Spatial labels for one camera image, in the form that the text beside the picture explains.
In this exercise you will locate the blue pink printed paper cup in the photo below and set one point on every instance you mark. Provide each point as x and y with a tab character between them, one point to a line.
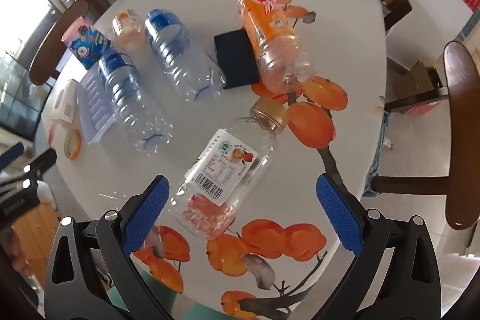
85	43

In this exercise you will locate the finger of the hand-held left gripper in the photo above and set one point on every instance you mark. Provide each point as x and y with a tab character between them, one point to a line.
43	160
10	155

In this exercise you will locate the clear bottle with gold cap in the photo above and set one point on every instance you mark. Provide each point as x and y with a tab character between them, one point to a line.
225	164

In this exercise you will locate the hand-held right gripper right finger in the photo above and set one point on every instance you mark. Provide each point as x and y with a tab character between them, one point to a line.
337	215

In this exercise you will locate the pale plastic ice tray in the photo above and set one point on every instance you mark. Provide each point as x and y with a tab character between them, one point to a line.
92	108

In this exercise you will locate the glass tank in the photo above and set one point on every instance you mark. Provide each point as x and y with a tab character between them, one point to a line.
18	95

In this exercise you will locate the white small carton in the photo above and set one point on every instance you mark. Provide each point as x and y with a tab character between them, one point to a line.
65	102

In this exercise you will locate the brown cardboard box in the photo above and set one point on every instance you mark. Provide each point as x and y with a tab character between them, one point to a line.
420	76

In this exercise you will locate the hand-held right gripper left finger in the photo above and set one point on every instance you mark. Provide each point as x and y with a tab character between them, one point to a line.
147	214

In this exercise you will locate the blue label clear plastic bottle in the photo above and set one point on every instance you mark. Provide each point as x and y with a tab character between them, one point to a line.
176	50
131	98

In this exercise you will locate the orange label plastic bottle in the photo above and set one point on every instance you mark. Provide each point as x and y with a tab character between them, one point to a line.
270	22

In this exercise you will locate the yellow tape roll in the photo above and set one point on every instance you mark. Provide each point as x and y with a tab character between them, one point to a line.
80	143

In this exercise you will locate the black flat box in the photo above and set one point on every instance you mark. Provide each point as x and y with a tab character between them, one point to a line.
234	59

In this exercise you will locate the small clear peach bottle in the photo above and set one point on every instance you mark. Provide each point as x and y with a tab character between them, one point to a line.
128	32

